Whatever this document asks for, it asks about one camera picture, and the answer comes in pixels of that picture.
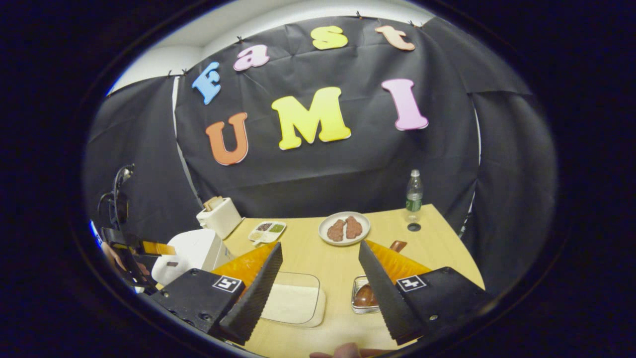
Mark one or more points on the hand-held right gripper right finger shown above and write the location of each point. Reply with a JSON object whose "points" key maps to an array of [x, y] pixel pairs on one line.
{"points": [[385, 288]]}

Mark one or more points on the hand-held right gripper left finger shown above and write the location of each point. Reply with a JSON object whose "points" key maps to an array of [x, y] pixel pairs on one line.
{"points": [[258, 288]]}

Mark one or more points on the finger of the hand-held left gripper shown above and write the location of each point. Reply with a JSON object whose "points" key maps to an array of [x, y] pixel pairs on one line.
{"points": [[149, 247]]}

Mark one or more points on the brown wooden spoon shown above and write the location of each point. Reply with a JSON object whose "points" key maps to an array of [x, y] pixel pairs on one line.
{"points": [[365, 296]]}

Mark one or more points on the metal chopstick holder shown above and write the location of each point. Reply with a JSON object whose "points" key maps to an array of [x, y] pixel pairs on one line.
{"points": [[358, 308]]}

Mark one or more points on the clear rice container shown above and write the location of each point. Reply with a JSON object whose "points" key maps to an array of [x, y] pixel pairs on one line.
{"points": [[293, 303]]}

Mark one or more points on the white rice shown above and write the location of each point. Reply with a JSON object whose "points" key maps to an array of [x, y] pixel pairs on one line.
{"points": [[293, 303]]}

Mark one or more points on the white rice cooker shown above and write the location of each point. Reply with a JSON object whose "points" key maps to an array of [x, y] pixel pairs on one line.
{"points": [[194, 251]]}

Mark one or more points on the white divided grain dish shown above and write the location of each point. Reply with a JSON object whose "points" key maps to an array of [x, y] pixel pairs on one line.
{"points": [[267, 231]]}

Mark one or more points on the brown meat piece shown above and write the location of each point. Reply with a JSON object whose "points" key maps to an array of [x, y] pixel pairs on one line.
{"points": [[336, 230], [354, 227]]}

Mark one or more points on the white toaster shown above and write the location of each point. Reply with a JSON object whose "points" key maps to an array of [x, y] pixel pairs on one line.
{"points": [[221, 219]]}

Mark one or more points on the toast bread slices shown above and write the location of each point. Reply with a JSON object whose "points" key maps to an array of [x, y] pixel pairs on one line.
{"points": [[212, 202]]}

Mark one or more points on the white round plate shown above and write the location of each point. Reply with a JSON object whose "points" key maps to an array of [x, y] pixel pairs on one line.
{"points": [[325, 233]]}

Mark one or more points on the clear plastic water bottle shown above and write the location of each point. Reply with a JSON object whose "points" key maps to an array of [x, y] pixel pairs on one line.
{"points": [[414, 196]]}

